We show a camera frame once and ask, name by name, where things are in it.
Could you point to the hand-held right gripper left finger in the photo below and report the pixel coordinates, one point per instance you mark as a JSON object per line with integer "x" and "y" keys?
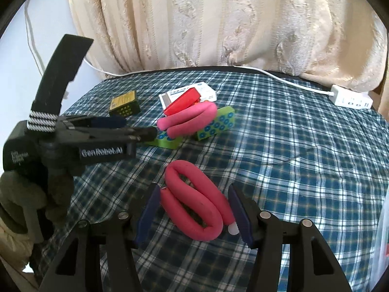
{"x": 150, "y": 210}

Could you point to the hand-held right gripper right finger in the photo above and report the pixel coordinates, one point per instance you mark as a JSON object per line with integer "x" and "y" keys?
{"x": 240, "y": 211}

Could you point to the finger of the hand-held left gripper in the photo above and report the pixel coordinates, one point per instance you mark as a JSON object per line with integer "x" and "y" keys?
{"x": 103, "y": 122}
{"x": 136, "y": 134}

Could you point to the green dotted building block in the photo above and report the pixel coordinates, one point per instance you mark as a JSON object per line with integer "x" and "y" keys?
{"x": 217, "y": 124}
{"x": 165, "y": 141}

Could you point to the pink toy pieces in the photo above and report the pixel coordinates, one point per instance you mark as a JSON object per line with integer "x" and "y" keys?
{"x": 197, "y": 206}

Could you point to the pink foam roller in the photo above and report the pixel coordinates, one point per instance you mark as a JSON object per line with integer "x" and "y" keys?
{"x": 185, "y": 118}

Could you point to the red building block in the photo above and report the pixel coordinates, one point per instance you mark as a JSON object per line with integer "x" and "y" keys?
{"x": 182, "y": 100}

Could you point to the person's left hand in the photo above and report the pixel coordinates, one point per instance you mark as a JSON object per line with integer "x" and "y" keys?
{"x": 18, "y": 200}

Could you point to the black and yellow small box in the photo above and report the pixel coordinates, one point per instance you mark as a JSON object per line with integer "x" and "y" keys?
{"x": 124, "y": 103}

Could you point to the white card box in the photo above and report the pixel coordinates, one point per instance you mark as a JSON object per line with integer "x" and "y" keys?
{"x": 206, "y": 92}

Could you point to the blue plaid tablecloth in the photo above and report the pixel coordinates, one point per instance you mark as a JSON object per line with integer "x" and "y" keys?
{"x": 304, "y": 158}

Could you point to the cream patterned curtain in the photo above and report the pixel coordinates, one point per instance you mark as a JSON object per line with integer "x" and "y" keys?
{"x": 228, "y": 21}

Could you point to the white power strip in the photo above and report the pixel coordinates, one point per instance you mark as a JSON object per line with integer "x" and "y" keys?
{"x": 351, "y": 97}

